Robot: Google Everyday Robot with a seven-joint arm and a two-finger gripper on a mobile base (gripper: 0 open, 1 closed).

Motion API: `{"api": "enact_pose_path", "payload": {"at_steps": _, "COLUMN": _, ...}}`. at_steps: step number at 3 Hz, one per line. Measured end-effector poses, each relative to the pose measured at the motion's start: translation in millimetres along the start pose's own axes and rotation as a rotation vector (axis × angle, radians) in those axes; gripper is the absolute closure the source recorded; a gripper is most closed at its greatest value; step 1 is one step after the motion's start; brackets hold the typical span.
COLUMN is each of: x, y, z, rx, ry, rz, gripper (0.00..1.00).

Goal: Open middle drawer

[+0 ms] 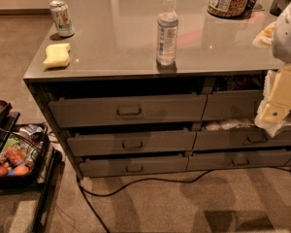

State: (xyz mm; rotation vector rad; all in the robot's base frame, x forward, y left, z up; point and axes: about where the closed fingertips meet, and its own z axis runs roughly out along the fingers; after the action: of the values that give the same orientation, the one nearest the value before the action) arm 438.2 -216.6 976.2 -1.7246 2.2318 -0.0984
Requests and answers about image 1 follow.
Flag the white green soda can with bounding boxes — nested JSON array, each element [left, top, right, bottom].
[[49, 0, 75, 37]]

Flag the plastic bags in drawer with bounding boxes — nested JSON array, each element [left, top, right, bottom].
[[205, 118, 254, 131]]

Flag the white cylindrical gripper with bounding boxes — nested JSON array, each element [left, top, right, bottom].
[[254, 63, 291, 138]]

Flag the grey drawer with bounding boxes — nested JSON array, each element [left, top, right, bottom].
[[80, 155, 188, 178], [67, 128, 196, 156], [48, 93, 207, 128], [203, 90, 263, 121], [193, 127, 291, 150], [187, 149, 291, 171]]

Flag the black bin of snacks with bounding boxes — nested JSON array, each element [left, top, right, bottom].
[[0, 124, 49, 189]]

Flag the grey drawer cabinet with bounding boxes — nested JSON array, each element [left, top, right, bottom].
[[24, 0, 291, 178]]

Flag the clear water bottle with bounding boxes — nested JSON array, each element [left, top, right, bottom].
[[156, 0, 178, 66]]

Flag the yellow sponge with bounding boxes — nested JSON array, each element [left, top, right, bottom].
[[43, 43, 71, 68]]

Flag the black tray stand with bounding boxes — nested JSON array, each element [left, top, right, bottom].
[[0, 100, 62, 233]]

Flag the snack bag on counter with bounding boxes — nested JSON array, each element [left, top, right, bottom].
[[252, 21, 275, 48]]

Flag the black floor cable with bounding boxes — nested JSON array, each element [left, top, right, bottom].
[[75, 166, 291, 233]]

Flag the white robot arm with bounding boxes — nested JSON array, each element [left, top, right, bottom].
[[253, 2, 291, 138]]

